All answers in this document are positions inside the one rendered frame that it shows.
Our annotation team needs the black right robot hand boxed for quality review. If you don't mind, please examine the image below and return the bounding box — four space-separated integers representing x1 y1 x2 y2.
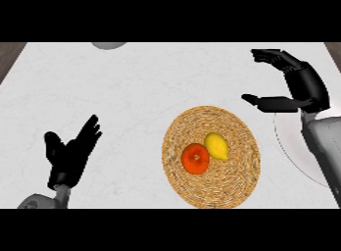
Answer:
239 48 332 114

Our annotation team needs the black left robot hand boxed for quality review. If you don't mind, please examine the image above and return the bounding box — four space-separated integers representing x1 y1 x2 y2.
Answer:
43 114 103 191

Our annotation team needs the white plate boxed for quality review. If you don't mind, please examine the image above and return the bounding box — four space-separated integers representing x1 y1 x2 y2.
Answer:
272 96 341 189

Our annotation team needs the yellow lemon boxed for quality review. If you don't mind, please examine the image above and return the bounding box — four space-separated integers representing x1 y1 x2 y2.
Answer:
202 131 230 162

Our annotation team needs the round woven wicker placemat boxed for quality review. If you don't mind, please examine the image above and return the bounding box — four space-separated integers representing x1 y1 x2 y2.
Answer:
161 105 261 210

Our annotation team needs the orange fruit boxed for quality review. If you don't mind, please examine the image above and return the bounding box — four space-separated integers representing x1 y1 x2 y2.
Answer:
180 142 211 176

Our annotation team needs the grey rounded object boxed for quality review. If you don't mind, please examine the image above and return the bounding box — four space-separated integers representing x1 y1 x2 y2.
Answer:
90 42 128 51

